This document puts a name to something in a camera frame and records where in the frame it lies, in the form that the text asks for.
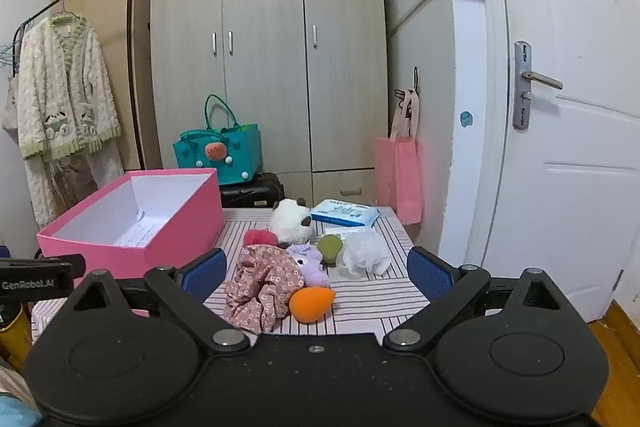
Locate yellow bag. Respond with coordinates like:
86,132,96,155
0,304,33,370

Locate teal felt tote bag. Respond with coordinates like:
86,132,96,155
172,94,263,186

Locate white fluffy cardigan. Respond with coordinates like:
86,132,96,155
15,13,123,160

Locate pink tote bag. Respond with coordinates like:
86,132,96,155
375,89,425,226

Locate beige three-door wardrobe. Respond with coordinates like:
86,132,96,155
149,0,391,208

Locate teal clothes hangers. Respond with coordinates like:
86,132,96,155
0,19,33,68

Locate black suitcase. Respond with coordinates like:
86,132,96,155
219,172,286,209

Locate green makeup sponge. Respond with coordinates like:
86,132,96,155
317,234,345,265

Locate white plush toy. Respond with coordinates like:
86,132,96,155
269,198,316,244

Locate white mesh bath pouf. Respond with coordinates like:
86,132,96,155
338,231,392,279

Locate blue wet wipes pack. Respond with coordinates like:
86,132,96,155
310,199,382,228

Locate silver door handle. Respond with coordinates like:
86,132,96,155
513,41,564,130

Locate purple plush toy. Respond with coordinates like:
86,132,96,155
287,243,332,289

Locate clear plastic packet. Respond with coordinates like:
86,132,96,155
320,226,378,242

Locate orange makeup sponge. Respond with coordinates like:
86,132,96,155
288,286,337,324

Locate pink cardboard box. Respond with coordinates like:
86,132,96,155
36,168,224,280

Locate pink floral scrunchie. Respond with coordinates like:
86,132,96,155
223,244,306,334

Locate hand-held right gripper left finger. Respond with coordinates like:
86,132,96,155
65,248,253,354

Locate white door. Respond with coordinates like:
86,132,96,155
475,0,640,323

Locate striped tablecloth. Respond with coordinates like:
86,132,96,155
30,206,433,343

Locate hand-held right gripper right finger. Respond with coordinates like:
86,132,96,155
384,247,586,353

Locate light blue cloth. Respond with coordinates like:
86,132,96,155
0,394,42,427

